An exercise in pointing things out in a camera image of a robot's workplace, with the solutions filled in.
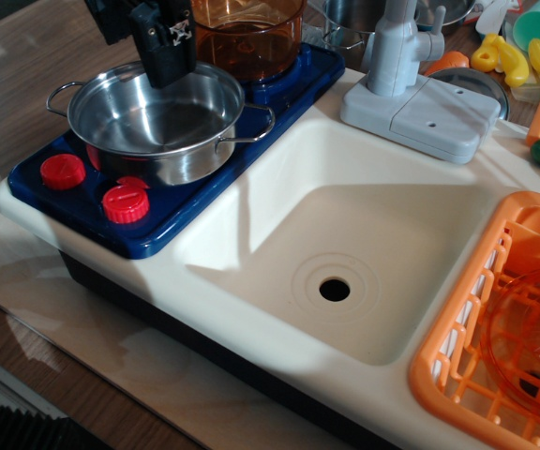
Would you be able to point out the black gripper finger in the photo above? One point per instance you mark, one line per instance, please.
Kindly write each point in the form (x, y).
(111, 18)
(164, 34)

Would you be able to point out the stainless steel pan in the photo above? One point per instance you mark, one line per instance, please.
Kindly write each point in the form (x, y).
(164, 137)

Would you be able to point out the red stove knob left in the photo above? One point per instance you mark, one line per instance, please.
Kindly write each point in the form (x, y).
(62, 172)

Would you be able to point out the red stove knob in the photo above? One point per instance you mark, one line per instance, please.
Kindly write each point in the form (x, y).
(62, 172)
(125, 204)

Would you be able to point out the red stove knob right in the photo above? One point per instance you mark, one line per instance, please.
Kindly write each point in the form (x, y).
(125, 204)

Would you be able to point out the blue toy stove top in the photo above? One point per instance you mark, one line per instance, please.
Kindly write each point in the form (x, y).
(171, 209)

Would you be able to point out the cream toy sink unit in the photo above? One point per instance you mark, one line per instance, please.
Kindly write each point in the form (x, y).
(336, 263)

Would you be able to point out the orange transparent pot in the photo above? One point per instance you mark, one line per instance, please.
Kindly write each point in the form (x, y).
(253, 40)

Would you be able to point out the steel pot in background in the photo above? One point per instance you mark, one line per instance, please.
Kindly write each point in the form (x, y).
(348, 24)

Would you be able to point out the steel bowl in background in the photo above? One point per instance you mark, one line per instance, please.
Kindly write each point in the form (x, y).
(456, 12)

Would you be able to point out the orange toy carrot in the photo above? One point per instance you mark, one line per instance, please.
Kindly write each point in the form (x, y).
(452, 59)

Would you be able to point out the grey toy faucet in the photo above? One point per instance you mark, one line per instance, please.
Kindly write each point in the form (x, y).
(394, 101)

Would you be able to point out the steel lid behind faucet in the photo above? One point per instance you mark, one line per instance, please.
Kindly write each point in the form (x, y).
(476, 81)

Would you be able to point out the yellow toy banana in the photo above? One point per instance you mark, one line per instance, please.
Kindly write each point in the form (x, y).
(494, 52)

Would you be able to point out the orange dish rack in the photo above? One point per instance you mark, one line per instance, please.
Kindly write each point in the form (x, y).
(476, 351)

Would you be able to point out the black object bottom left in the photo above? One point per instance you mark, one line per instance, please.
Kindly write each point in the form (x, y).
(23, 430)

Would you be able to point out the orange transparent lid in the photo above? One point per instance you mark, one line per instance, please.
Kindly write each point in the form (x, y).
(510, 340)

